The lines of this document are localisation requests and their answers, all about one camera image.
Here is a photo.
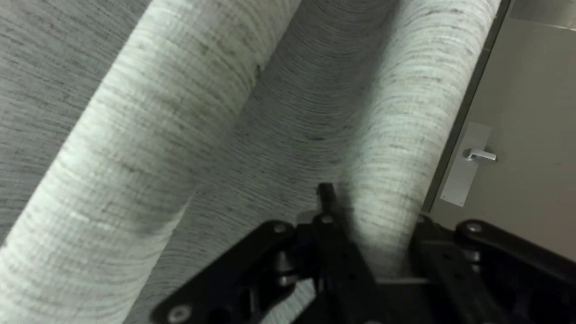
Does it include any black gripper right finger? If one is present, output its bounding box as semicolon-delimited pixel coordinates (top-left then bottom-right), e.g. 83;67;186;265
409;211;576;324

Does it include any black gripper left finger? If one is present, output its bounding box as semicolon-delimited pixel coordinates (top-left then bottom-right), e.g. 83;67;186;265
150;182;377;324

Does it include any grey fabric curtain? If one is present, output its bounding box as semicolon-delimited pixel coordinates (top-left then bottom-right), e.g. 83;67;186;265
0;0;504;324

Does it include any grey door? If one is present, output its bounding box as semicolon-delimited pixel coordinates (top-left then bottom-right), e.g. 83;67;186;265
422;0;576;261

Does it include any silver door handle plate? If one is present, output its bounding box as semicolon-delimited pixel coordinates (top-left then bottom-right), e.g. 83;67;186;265
438;121;495;209

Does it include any silver door handle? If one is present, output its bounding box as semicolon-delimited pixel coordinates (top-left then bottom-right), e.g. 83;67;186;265
461;146;501;164

